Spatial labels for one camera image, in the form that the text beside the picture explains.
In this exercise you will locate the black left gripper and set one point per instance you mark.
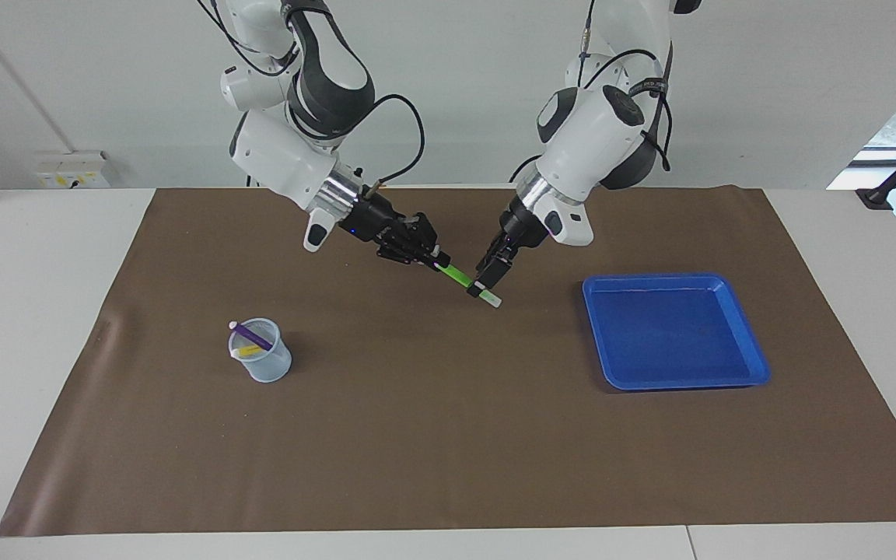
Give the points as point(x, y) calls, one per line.
point(522, 229)

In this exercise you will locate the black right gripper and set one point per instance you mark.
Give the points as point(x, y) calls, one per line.
point(374, 225)

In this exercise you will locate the green pen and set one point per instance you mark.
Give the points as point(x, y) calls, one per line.
point(460, 274)

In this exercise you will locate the purple pen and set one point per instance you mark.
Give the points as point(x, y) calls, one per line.
point(250, 334)

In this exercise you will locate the yellow pen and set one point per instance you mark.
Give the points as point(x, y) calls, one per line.
point(250, 351)

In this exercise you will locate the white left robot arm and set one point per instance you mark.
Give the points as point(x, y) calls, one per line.
point(596, 132)

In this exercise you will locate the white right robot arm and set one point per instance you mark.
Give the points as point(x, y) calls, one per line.
point(285, 148)

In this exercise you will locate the brown table mat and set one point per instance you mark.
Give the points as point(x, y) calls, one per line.
point(448, 389)

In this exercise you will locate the pale blue mesh pen cup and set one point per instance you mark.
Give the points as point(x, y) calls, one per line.
point(269, 369)

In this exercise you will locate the blue plastic tray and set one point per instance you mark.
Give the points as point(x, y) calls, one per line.
point(673, 334)

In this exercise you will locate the white wall socket box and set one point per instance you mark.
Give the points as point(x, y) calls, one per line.
point(67, 171)

